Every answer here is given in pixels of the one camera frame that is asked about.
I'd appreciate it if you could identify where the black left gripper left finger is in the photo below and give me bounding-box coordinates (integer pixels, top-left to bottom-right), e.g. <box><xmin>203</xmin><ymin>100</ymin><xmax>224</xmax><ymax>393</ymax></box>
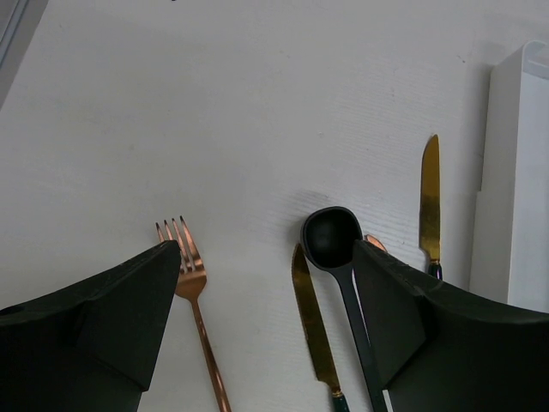
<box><xmin>1</xmin><ymin>241</ymin><xmax>180</xmax><ymax>411</ymax></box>

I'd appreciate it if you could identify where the aluminium rail left side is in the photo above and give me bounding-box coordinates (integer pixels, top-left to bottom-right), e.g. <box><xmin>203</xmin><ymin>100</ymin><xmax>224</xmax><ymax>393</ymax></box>
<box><xmin>0</xmin><ymin>0</ymin><xmax>48</xmax><ymax>106</ymax></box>

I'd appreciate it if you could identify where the black spoon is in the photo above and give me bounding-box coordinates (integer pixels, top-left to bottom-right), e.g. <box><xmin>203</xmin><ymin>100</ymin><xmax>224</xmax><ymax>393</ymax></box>
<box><xmin>301</xmin><ymin>206</ymin><xmax>388</xmax><ymax>411</ymax></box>

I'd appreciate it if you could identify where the rose gold knife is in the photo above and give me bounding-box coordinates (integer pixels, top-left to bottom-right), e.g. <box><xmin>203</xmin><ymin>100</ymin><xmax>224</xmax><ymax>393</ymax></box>
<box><xmin>365</xmin><ymin>234</ymin><xmax>387</xmax><ymax>252</ymax></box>

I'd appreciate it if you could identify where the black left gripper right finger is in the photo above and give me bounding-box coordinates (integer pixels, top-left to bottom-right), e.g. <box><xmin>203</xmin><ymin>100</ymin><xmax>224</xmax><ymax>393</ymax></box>
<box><xmin>353</xmin><ymin>241</ymin><xmax>548</xmax><ymax>411</ymax></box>

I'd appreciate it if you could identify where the white three-compartment tray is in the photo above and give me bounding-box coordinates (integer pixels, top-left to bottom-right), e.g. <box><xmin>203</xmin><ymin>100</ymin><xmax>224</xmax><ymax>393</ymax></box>
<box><xmin>469</xmin><ymin>40</ymin><xmax>548</xmax><ymax>312</ymax></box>

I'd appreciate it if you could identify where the gold knife green handle upright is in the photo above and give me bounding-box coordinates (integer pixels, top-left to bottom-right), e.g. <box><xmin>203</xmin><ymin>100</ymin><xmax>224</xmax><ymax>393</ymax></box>
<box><xmin>419</xmin><ymin>134</ymin><xmax>443</xmax><ymax>280</ymax></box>

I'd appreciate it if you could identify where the rose gold fork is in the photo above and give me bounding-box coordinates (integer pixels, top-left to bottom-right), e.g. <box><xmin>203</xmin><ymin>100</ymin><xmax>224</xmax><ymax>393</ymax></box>
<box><xmin>155</xmin><ymin>216</ymin><xmax>232</xmax><ymax>412</ymax></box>

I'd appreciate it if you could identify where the gold knife green handle left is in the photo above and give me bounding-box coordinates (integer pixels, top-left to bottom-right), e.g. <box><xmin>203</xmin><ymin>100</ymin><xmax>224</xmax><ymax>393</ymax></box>
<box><xmin>291</xmin><ymin>244</ymin><xmax>350</xmax><ymax>412</ymax></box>

